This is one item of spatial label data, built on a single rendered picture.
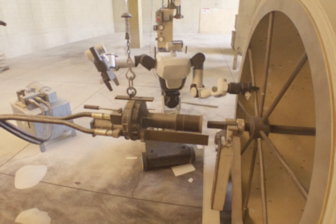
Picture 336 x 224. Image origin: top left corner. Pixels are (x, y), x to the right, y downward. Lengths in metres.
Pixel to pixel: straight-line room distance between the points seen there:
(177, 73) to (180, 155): 1.01
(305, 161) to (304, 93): 0.66
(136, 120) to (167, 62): 0.55
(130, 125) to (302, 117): 1.72
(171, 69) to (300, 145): 1.49
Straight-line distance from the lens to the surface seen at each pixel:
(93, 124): 1.52
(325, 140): 0.71
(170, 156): 2.25
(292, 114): 2.33
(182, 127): 1.32
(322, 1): 0.85
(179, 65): 1.59
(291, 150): 2.32
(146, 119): 1.35
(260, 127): 1.34
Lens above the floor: 1.59
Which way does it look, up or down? 23 degrees down
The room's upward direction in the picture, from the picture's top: straight up
